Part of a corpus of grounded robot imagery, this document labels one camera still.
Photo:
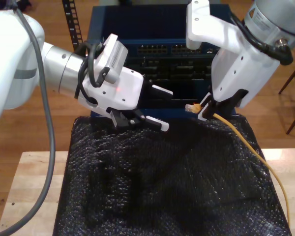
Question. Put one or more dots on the small dark object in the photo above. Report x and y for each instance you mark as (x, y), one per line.
(125, 1)

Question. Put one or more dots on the brown wooden chair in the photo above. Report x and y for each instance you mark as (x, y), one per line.
(291, 77)

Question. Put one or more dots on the black bubble mat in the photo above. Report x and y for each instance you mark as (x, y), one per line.
(137, 184)

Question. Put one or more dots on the black rack server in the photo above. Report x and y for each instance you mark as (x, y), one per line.
(182, 71)

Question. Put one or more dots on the blue network switch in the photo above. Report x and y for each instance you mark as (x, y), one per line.
(150, 24)

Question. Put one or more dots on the black perforated rack post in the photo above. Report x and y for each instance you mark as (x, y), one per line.
(72, 22)

